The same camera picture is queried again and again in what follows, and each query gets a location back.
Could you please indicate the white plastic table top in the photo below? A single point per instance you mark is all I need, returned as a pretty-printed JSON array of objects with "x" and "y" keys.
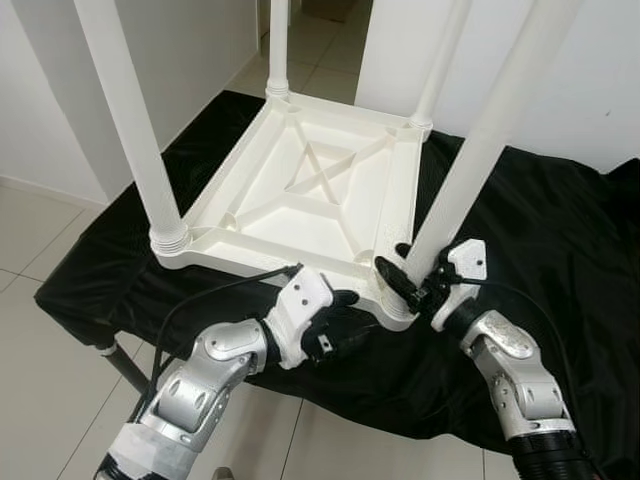
[{"x": 300, "y": 220}]

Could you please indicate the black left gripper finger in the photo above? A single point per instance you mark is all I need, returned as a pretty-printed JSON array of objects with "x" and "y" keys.
[
  {"x": 360, "y": 335},
  {"x": 345, "y": 297}
]

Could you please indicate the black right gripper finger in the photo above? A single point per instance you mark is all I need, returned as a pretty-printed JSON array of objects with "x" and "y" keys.
[
  {"x": 403, "y": 250},
  {"x": 398, "y": 282}
]

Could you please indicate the black metal table leg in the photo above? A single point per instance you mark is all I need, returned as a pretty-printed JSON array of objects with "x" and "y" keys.
[{"x": 125, "y": 370}]

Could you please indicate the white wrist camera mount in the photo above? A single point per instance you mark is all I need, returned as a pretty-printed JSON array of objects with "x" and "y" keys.
[
  {"x": 468, "y": 258},
  {"x": 300, "y": 300}
]

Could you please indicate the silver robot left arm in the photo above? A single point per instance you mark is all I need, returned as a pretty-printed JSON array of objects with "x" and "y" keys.
[{"x": 215, "y": 370}]

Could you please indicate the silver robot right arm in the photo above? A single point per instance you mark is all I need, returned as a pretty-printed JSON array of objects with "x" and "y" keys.
[{"x": 510, "y": 370}]

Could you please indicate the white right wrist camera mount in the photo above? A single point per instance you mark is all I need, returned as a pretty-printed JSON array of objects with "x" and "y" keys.
[{"x": 468, "y": 258}]

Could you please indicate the grey robot left foot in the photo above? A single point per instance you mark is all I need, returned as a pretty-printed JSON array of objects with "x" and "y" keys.
[{"x": 225, "y": 474}]

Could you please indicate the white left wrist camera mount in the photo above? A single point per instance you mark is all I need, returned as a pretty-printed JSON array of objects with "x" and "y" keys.
[{"x": 300, "y": 300}]

